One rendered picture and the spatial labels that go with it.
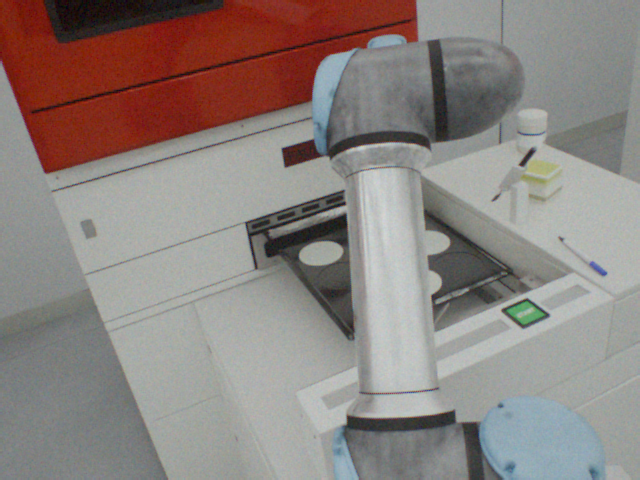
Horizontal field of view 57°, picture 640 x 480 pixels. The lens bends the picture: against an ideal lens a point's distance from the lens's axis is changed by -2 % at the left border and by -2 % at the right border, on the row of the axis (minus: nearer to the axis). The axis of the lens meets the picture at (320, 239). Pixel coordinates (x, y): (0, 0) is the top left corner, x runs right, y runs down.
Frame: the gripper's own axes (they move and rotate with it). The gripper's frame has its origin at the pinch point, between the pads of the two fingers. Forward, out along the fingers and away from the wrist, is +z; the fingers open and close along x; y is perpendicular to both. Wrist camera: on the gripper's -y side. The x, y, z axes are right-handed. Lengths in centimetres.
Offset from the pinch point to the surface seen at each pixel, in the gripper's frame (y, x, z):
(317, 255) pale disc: 16.2, -13.5, 9.2
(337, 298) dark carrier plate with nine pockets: 27.4, -0.2, 8.9
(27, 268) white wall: 12, -193, 71
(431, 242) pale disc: 1.1, 7.0, 9.3
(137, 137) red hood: 39, -34, -26
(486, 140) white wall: -210, -69, 84
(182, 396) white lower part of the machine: 44, -41, 43
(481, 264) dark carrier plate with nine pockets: 4.4, 20.1, 9.2
